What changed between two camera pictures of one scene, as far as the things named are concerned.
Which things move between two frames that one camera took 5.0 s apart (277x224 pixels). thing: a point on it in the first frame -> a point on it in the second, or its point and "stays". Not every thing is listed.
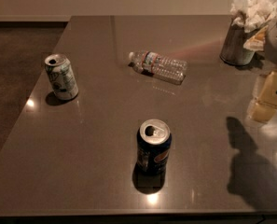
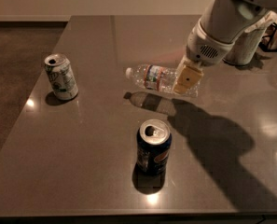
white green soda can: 62,77 stays
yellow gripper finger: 270,98 -> 188,76
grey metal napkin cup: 232,49 stays
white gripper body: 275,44 -> 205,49
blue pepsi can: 154,141 stays
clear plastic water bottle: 150,63 -> 159,77
